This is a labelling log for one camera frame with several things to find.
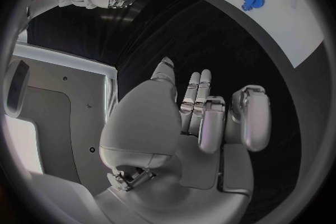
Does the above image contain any white task board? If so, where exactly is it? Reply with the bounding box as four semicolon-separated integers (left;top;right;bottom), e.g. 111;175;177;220
174;0;326;69

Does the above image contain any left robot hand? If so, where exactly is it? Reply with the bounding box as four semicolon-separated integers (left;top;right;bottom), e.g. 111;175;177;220
94;56;273;224

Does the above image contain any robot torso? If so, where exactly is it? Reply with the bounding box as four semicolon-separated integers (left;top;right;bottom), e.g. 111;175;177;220
1;28;119;197

